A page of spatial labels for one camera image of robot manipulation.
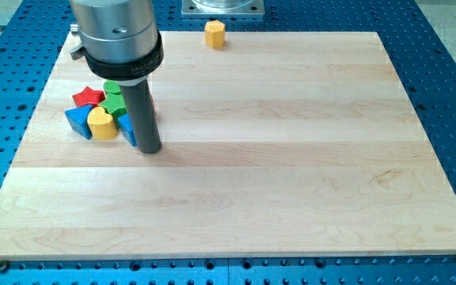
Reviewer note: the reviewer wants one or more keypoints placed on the red star block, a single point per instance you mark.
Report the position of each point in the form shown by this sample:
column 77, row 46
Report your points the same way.
column 88, row 96

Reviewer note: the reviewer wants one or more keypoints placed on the yellow hexagon block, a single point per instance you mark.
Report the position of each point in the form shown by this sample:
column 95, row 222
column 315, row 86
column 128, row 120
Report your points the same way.
column 214, row 34

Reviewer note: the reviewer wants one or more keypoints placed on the light wooden board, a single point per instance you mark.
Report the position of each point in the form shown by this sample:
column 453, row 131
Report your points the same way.
column 278, row 144

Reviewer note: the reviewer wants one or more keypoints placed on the green round block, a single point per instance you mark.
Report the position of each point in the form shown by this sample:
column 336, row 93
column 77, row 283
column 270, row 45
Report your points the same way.
column 111, row 87

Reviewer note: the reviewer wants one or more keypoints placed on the yellow heart block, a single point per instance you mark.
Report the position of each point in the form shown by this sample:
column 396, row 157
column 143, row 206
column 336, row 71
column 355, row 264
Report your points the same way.
column 101, row 124

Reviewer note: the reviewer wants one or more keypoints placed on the blue block behind rod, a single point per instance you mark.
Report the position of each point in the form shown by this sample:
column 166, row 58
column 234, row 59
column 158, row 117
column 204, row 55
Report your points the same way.
column 127, row 129

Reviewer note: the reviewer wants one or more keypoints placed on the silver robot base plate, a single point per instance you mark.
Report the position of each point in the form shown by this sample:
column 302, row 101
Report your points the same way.
column 222, row 7

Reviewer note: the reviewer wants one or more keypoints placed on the metal clamp at board corner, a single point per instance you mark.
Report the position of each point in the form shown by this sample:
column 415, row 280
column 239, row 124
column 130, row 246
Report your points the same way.
column 76, row 52

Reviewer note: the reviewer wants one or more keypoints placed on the green cross-shaped block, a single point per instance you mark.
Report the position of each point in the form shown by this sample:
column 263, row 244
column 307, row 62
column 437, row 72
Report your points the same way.
column 114, row 105

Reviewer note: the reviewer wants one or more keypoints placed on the blue triangle block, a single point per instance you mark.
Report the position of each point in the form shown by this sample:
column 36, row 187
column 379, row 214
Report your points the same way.
column 77, row 119

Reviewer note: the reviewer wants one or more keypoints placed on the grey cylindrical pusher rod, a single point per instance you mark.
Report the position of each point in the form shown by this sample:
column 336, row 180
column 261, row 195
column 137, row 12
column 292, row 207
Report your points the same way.
column 140, row 108

